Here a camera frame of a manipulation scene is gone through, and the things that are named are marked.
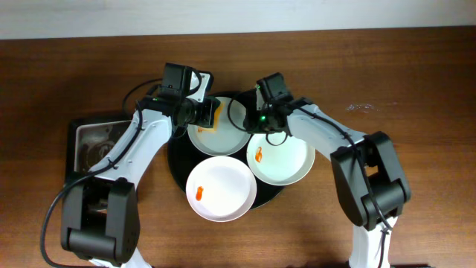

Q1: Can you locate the white plate with orange stain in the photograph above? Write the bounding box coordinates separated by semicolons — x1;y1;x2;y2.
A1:
246;133;315;186

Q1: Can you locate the yellow green sponge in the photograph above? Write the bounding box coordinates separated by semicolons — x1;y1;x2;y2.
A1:
205;97;225;133

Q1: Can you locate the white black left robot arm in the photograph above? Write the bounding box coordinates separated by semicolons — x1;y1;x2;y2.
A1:
58;63;219;267

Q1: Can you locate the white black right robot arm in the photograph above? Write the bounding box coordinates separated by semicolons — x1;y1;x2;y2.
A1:
243;73;411;267

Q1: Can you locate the black square mat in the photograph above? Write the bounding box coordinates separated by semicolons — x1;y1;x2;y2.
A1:
65;115;130;184

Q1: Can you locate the metal water tray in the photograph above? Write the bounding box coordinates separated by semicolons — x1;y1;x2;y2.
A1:
73;120;130;173

